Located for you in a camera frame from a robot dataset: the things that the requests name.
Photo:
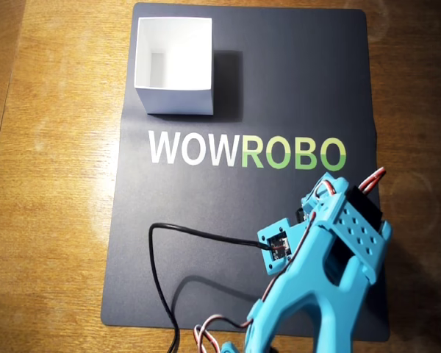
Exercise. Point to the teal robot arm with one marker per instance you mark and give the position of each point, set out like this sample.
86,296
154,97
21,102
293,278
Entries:
297,287

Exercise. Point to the white open cardboard box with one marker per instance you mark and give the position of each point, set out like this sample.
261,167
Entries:
176,99

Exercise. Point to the black mat with WOWROBO print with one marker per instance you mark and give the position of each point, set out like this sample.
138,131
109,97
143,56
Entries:
206,206

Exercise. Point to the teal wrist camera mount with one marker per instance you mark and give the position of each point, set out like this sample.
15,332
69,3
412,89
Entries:
266,257

